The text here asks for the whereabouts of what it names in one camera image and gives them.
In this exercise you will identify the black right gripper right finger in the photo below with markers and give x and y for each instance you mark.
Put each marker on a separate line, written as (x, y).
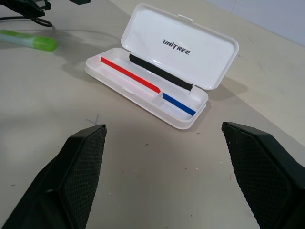
(264, 171)

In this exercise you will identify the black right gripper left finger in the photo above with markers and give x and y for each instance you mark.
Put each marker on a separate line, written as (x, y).
(71, 171)

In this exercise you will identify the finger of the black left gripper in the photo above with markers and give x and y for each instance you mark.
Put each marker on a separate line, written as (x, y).
(79, 2)
(21, 6)

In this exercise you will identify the white plastic Unitree pencil case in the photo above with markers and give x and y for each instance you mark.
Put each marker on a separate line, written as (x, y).
(171, 31)

